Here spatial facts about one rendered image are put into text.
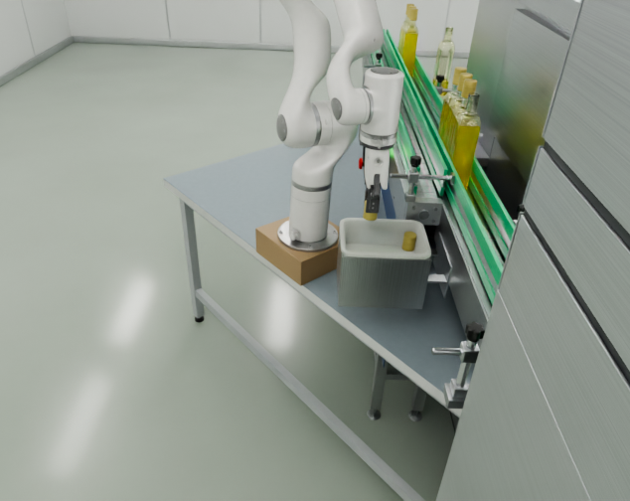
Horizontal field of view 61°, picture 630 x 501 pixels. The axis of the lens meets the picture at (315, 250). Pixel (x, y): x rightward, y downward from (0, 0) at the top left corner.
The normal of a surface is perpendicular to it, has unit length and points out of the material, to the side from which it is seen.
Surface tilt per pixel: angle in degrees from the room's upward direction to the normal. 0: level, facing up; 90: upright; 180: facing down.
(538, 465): 90
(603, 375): 90
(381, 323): 0
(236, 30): 90
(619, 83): 90
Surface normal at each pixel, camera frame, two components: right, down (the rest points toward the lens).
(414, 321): 0.04, -0.83
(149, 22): -0.01, 0.56
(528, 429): -1.00, -0.04
